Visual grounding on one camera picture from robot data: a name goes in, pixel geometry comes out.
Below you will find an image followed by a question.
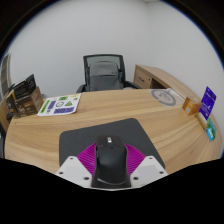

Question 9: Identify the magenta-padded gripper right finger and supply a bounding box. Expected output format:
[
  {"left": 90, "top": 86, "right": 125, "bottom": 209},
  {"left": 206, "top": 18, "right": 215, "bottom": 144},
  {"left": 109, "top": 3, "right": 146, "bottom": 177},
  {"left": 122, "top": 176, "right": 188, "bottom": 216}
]
[{"left": 124, "top": 143, "right": 169, "bottom": 189}]

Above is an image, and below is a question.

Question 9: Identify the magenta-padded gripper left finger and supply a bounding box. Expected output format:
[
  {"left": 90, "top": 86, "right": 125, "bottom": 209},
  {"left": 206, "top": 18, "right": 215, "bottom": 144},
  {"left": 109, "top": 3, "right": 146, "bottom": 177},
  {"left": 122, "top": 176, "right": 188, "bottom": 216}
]
[{"left": 54, "top": 143, "right": 98, "bottom": 189}]

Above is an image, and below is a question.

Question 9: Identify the black computer mouse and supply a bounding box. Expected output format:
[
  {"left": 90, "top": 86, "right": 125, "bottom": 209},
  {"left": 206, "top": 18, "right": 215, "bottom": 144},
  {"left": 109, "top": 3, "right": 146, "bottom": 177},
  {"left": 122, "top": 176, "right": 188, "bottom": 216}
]
[{"left": 91, "top": 134, "right": 132, "bottom": 190}]

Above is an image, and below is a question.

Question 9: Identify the dark grey mouse pad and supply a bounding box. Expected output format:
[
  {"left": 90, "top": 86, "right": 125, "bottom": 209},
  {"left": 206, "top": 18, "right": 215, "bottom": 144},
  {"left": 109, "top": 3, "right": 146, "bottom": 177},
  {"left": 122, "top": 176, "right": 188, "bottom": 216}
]
[{"left": 58, "top": 117, "right": 166, "bottom": 169}]

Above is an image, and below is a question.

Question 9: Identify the white sticker sheet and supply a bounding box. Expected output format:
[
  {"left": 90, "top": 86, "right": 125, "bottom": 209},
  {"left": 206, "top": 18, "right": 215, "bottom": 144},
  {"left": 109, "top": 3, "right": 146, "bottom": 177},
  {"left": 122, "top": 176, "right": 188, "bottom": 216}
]
[{"left": 36, "top": 93, "right": 82, "bottom": 117}]

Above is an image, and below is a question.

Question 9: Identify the small teal box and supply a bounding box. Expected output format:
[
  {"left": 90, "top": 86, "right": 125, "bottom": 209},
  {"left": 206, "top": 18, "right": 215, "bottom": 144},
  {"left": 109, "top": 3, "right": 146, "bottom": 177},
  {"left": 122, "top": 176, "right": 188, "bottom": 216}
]
[{"left": 205, "top": 127, "right": 215, "bottom": 142}]

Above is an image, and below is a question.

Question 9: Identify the tan flat box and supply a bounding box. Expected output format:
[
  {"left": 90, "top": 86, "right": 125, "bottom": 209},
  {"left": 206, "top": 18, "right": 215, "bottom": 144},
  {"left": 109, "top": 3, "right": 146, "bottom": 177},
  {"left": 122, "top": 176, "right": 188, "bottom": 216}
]
[{"left": 196, "top": 113, "right": 209, "bottom": 130}]

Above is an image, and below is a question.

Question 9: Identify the round grey disc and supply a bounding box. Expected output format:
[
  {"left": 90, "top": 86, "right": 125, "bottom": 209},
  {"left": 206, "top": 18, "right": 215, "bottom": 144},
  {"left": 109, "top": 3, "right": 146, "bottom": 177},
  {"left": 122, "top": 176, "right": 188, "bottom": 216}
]
[{"left": 150, "top": 88, "right": 178, "bottom": 107}]

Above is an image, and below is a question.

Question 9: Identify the orange-brown small box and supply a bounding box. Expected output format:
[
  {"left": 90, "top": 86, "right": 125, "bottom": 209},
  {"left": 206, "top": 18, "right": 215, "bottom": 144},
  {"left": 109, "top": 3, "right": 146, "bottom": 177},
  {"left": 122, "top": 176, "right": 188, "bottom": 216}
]
[{"left": 181, "top": 96, "right": 203, "bottom": 117}]

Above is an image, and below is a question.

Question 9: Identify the green flat box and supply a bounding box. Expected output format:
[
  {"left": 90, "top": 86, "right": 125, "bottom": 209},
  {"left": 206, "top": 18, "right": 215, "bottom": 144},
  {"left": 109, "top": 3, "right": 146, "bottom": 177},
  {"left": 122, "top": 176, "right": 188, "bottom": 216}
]
[{"left": 208, "top": 117, "right": 218, "bottom": 138}]

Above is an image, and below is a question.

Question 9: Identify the wide brown cardboard box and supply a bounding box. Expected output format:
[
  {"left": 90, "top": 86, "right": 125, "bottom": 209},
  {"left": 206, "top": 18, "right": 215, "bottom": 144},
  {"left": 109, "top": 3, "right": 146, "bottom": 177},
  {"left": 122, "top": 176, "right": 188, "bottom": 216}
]
[{"left": 13, "top": 86, "right": 44, "bottom": 118}]

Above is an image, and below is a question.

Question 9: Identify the purple sign card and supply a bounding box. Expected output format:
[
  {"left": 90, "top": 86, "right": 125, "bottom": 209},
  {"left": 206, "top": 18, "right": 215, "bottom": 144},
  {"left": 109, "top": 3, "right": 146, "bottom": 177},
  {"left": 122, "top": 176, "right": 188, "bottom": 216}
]
[{"left": 199, "top": 86, "right": 217, "bottom": 121}]

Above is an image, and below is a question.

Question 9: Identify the wooden side desk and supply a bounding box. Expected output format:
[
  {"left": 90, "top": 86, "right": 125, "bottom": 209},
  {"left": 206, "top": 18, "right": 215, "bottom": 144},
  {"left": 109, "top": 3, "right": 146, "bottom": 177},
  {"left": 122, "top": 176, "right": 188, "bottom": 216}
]
[{"left": 133, "top": 64, "right": 188, "bottom": 101}]

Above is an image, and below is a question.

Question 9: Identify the grey backpack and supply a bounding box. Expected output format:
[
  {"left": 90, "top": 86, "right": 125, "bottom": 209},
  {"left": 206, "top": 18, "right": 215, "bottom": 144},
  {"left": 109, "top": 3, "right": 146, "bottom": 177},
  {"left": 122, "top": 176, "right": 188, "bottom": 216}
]
[{"left": 85, "top": 60, "right": 125, "bottom": 92}]

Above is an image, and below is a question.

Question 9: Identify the black cardboard box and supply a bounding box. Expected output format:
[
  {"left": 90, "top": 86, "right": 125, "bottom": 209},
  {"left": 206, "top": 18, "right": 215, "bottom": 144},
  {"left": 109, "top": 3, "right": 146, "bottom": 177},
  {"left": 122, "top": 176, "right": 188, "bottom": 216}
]
[{"left": 12, "top": 73, "right": 37, "bottom": 99}]

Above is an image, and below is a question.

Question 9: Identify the black mesh office chair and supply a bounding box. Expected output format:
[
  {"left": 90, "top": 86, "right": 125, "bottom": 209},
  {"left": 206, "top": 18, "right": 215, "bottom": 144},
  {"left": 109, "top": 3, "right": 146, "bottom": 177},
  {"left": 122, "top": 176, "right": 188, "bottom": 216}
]
[{"left": 75, "top": 53, "right": 143, "bottom": 94}]

